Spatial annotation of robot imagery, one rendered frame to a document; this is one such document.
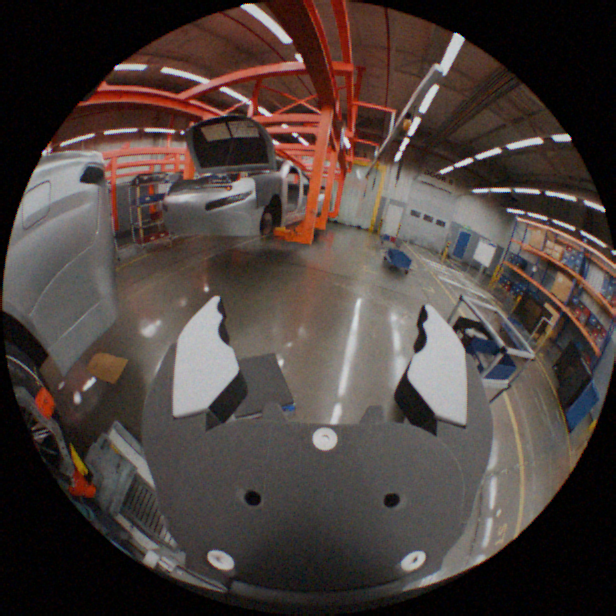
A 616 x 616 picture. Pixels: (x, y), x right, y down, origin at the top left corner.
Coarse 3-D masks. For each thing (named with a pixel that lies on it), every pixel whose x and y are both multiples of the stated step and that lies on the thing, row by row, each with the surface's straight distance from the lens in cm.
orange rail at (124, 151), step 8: (56, 136) 980; (168, 136) 1088; (272, 136) 1371; (128, 144) 729; (168, 144) 1073; (48, 152) 725; (104, 152) 713; (112, 152) 719; (120, 152) 726; (128, 152) 734; (136, 152) 744; (144, 152) 755; (152, 152) 768; (160, 152) 783; (168, 152) 799; (176, 152) 818; (184, 152) 839; (184, 160) 1108; (120, 168) 954
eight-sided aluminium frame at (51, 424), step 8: (16, 392) 97; (24, 392) 98; (24, 400) 96; (32, 400) 101; (32, 408) 99; (40, 416) 100; (48, 424) 102; (56, 424) 107; (56, 432) 105; (64, 448) 111; (64, 456) 114; (64, 464) 123; (72, 464) 118; (64, 472) 123; (72, 472) 122; (64, 488) 128
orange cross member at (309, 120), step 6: (288, 114) 357; (294, 114) 354; (300, 114) 351; (306, 114) 348; (258, 120) 375; (264, 120) 369; (270, 120) 364; (276, 120) 359; (282, 120) 355; (288, 120) 352; (294, 120) 348; (300, 120) 346; (306, 120) 343; (312, 120) 341; (318, 120) 339; (318, 126) 340
